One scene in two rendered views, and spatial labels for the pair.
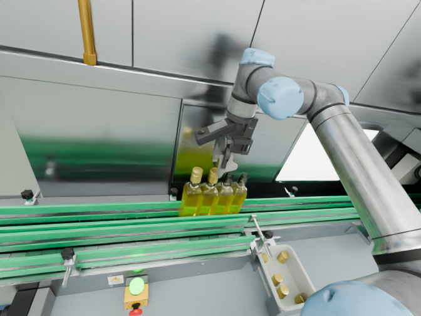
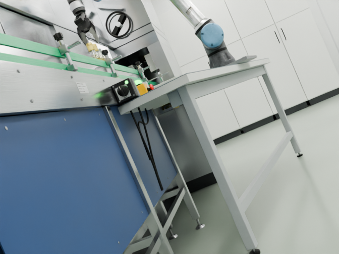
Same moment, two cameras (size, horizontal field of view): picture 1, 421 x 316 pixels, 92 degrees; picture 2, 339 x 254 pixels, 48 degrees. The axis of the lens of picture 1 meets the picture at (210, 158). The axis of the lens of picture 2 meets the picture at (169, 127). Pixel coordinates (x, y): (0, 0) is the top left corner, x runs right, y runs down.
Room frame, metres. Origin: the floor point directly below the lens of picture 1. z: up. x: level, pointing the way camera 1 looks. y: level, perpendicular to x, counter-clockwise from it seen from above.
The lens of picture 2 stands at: (-0.79, 1.63, 0.61)
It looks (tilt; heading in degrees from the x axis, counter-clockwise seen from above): 1 degrees down; 303
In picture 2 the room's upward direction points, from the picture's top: 24 degrees counter-clockwise
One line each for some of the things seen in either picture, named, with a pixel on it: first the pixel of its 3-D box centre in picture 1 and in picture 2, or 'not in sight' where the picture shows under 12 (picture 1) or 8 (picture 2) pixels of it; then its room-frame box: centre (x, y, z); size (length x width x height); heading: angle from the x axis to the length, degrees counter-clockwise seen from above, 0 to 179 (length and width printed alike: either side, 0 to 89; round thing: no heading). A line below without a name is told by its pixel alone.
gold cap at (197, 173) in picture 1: (197, 174); (90, 47); (0.50, 0.03, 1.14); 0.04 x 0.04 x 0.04
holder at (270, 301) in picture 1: (277, 271); not in sight; (0.46, -0.39, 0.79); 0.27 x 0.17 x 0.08; 23
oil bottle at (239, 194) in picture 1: (232, 204); not in sight; (0.56, -0.13, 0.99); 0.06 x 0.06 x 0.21; 22
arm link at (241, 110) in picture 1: (242, 105); (76, 7); (0.53, -0.04, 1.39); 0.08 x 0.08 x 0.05
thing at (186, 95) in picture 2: not in sight; (255, 133); (0.02, -0.41, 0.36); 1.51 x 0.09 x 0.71; 95
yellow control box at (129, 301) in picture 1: (136, 293); (142, 92); (0.25, 0.11, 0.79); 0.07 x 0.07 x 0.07; 23
